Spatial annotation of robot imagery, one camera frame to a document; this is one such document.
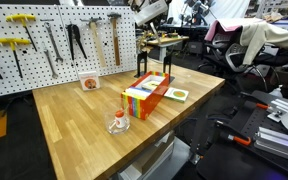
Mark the wooden jointed lamp arm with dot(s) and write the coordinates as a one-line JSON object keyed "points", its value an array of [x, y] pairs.
{"points": [[141, 40]]}

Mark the long steel combination wrench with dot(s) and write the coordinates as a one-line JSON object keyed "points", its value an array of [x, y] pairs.
{"points": [[53, 43]]}

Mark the green book with orange circle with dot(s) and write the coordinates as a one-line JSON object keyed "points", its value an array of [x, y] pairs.
{"points": [[177, 94]]}

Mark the beige cloth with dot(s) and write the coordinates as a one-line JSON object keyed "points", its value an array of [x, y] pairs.
{"points": [[267, 35]]}

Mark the clear glass beaker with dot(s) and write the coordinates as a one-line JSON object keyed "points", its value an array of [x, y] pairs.
{"points": [[109, 110]]}

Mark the pink cloth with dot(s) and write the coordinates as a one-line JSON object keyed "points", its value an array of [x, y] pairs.
{"points": [[224, 26]]}

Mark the white perforated pegboard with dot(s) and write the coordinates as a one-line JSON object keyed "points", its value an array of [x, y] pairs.
{"points": [[4, 83]]}

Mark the wooden desk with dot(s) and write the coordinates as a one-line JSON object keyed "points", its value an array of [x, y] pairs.
{"points": [[167, 40]]}

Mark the white book with green cover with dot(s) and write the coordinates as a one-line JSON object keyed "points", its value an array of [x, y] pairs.
{"points": [[151, 85]]}

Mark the black pliers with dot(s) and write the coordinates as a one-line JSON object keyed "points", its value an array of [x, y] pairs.
{"points": [[71, 40]]}

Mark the beige flat box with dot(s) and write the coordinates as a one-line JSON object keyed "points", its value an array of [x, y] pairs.
{"points": [[154, 153]]}

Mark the short steel combination wrench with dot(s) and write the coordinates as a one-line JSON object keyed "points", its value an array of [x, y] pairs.
{"points": [[50, 63]]}

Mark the long aluminium extrusion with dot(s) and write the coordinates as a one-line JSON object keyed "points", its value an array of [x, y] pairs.
{"points": [[277, 143]]}

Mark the black mesh office chair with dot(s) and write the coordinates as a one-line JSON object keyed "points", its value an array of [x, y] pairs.
{"points": [[232, 55]]}

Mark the white blue-edged book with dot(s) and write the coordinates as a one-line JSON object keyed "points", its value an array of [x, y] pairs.
{"points": [[137, 92]]}

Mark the small white orange-capped bottle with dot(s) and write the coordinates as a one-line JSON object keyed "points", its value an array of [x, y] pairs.
{"points": [[120, 119]]}

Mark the short aluminium bracket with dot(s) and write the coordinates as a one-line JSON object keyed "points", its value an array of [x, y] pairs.
{"points": [[282, 107]]}

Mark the rainbow striped orange box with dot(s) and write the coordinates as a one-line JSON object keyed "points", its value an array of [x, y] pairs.
{"points": [[147, 106]]}

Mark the black metal bookend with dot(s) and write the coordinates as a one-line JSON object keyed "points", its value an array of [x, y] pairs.
{"points": [[141, 63], [167, 65]]}

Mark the black perforated plate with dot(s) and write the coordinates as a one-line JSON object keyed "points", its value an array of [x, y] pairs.
{"points": [[250, 160]]}

